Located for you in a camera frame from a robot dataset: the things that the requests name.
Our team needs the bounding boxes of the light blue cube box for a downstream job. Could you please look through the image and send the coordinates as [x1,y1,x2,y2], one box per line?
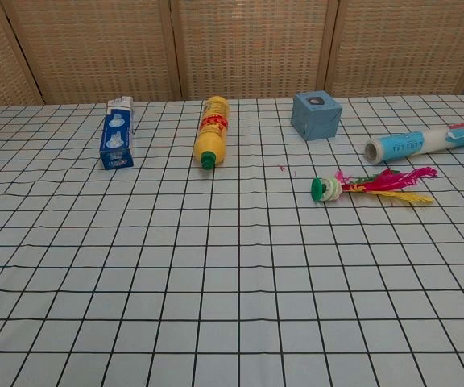
[290,91,342,142]

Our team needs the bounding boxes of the white grid tablecloth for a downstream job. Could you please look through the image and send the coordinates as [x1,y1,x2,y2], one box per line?
[0,94,464,387]

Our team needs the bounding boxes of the plastic wrap roll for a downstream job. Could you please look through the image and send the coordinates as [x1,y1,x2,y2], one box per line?
[363,119,464,163]

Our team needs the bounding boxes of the small colourful flower toy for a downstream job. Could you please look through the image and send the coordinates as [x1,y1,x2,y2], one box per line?
[311,166,438,206]

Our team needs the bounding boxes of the blue toothpaste box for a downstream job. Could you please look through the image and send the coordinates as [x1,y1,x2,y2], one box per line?
[98,95,135,171]

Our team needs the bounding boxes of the yellow bottle with green cap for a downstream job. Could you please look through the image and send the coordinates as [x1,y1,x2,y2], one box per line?
[193,95,231,170]

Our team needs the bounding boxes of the woven folding screen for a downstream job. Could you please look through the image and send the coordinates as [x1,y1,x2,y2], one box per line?
[0,0,464,119]

